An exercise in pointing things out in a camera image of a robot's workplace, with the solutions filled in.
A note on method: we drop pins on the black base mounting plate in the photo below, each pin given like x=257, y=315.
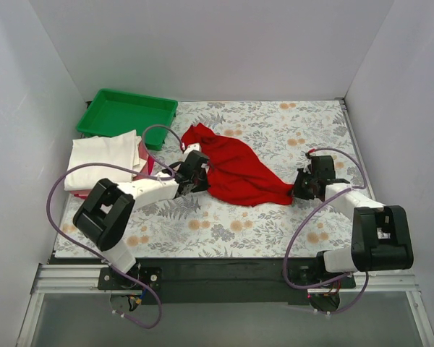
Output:
x=212, y=280

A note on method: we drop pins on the white folded t shirt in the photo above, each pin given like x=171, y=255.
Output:
x=101, y=159

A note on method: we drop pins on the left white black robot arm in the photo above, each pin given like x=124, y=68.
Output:
x=105, y=213

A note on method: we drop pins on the pink folded t shirt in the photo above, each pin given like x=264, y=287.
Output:
x=144, y=159

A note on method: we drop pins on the aluminium frame rail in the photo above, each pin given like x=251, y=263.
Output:
x=87, y=279

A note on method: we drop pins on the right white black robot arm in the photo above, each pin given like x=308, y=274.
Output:
x=380, y=233

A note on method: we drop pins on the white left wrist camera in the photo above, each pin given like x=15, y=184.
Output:
x=190, y=148

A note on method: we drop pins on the floral patterned table mat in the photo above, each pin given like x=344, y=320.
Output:
x=280, y=133

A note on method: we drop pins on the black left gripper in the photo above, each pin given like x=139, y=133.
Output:
x=199, y=179

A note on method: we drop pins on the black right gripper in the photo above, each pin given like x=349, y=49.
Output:
x=303, y=186

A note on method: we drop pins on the green plastic tray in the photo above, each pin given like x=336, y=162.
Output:
x=112, y=113

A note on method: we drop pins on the red t shirt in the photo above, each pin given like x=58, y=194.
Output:
x=236, y=174

